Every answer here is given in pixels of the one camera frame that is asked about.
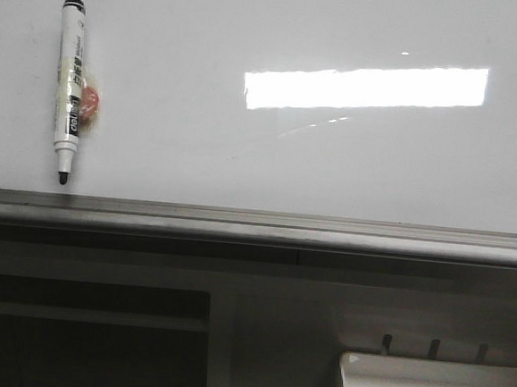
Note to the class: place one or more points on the white whiteboard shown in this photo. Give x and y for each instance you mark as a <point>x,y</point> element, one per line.
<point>399,111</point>

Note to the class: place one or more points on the red round magnet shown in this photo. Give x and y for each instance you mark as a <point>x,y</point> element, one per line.
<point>89,110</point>

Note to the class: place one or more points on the white black whiteboard marker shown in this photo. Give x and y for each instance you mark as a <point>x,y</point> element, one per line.
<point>69,86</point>

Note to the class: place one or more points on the white marker tray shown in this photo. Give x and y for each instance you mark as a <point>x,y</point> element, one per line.
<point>368,370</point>

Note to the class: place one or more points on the metal tray hook left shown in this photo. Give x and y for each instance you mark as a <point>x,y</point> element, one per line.
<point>386,344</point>

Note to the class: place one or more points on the grey whiteboard ledge rail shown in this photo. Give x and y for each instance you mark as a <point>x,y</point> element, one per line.
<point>148,218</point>

